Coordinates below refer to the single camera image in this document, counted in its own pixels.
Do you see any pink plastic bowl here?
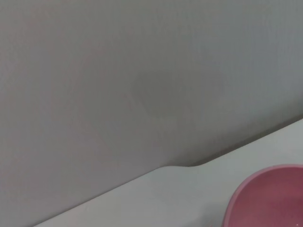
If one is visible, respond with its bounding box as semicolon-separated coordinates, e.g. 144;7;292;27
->
222;164;303;227

